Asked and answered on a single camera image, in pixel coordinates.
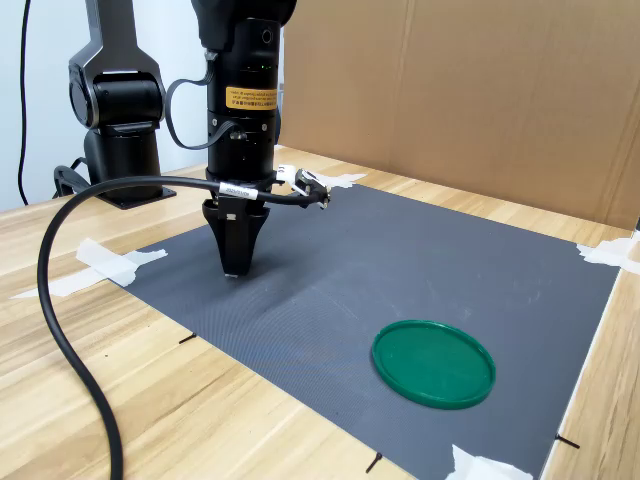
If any round green lid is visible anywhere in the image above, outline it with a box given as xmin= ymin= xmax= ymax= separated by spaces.
xmin=370 ymin=319 xmax=498 ymax=412

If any white masking tape piece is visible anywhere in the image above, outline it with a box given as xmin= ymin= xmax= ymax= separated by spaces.
xmin=9 ymin=238 xmax=169 ymax=302
xmin=444 ymin=443 xmax=534 ymax=480
xmin=574 ymin=236 xmax=640 ymax=276
xmin=312 ymin=169 xmax=369 ymax=191

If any dark grey mat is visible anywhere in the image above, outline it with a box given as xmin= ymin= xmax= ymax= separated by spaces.
xmin=119 ymin=183 xmax=623 ymax=480

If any brown cardboard partition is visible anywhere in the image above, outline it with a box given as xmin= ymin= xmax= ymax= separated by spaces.
xmin=277 ymin=0 xmax=640 ymax=232

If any white gripper camera box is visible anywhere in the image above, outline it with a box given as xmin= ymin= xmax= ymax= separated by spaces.
xmin=276 ymin=163 xmax=333 ymax=212

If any black base cable bundle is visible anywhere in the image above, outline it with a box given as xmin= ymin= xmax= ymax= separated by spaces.
xmin=51 ymin=156 xmax=101 ymax=200

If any thick black camera cable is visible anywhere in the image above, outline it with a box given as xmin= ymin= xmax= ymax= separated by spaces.
xmin=36 ymin=174 xmax=331 ymax=480

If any thin black cable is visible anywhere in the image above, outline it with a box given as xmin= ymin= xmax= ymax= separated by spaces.
xmin=17 ymin=0 xmax=32 ymax=207

